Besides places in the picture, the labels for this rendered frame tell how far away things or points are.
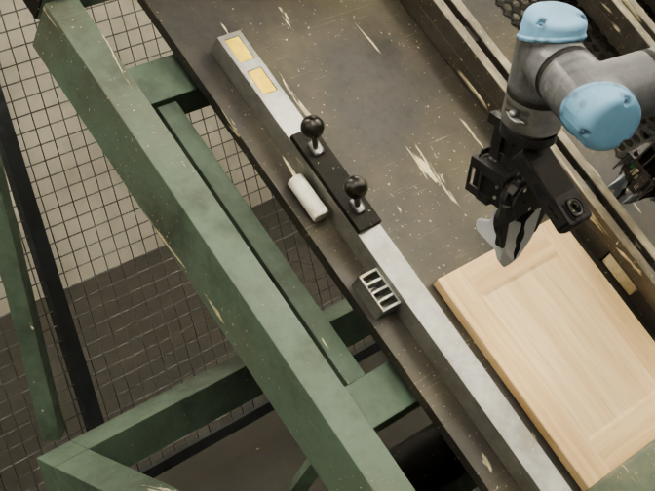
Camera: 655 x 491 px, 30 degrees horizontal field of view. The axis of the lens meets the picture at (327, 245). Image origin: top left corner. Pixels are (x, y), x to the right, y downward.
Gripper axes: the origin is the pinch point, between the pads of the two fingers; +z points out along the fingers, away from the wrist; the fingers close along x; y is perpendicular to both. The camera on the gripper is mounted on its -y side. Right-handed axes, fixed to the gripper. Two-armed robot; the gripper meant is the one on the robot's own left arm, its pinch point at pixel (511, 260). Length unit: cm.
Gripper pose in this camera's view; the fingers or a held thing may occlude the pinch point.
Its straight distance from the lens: 161.7
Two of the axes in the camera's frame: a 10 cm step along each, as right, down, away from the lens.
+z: -1.0, 7.8, 6.2
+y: -6.5, -5.2, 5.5
